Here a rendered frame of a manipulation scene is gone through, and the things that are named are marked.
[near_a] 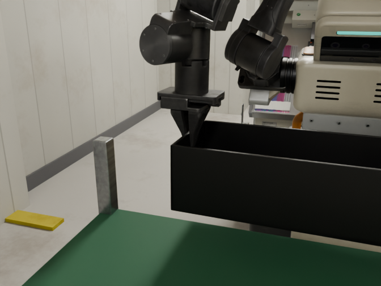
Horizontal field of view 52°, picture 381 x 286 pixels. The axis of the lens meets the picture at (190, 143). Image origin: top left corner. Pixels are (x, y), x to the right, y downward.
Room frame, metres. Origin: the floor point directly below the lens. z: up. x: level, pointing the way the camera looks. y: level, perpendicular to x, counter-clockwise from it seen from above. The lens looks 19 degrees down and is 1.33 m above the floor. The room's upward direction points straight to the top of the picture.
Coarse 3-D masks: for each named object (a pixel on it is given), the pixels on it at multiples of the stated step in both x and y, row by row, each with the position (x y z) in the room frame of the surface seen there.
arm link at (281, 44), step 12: (264, 0) 0.85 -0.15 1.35; (276, 0) 0.84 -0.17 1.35; (288, 0) 0.84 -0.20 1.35; (264, 12) 0.84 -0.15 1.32; (276, 12) 0.83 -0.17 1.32; (240, 24) 0.87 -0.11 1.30; (252, 24) 0.85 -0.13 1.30; (264, 24) 0.84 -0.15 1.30; (276, 24) 0.83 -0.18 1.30; (240, 36) 0.85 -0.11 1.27; (276, 36) 0.83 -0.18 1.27; (228, 48) 0.86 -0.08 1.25; (276, 48) 0.82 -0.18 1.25; (228, 60) 0.87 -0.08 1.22; (264, 60) 0.81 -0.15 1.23; (276, 60) 0.85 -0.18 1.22; (264, 72) 0.82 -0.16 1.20
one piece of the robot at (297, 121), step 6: (300, 114) 1.34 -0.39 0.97; (294, 120) 1.35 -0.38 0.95; (300, 120) 1.34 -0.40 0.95; (294, 126) 1.35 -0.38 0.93; (300, 126) 1.35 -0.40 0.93; (252, 228) 1.19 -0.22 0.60; (258, 228) 1.18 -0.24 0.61; (264, 228) 1.17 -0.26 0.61; (270, 228) 1.17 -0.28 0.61; (276, 234) 1.16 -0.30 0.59; (282, 234) 1.15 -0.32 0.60; (288, 234) 1.15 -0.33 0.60
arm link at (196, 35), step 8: (192, 32) 0.62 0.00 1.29; (200, 32) 0.63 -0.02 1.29; (208, 32) 0.64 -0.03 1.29; (200, 40) 0.63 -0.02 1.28; (208, 40) 0.64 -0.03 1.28; (192, 48) 0.62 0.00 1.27; (200, 48) 0.63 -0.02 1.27; (208, 48) 0.64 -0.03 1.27; (192, 56) 0.62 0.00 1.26; (200, 56) 0.63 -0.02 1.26; (208, 56) 0.64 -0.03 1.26
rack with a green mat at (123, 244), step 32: (96, 160) 0.68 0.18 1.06; (96, 224) 0.63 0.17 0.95; (128, 224) 0.63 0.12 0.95; (160, 224) 0.63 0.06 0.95; (192, 224) 0.63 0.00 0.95; (64, 256) 0.53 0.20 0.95; (96, 256) 0.53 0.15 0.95; (128, 256) 0.53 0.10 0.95; (160, 256) 0.53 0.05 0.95; (192, 256) 0.53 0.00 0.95; (224, 256) 0.53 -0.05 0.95; (256, 256) 0.53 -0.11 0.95; (288, 256) 0.53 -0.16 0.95; (320, 256) 0.53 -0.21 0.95; (352, 256) 0.53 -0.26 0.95
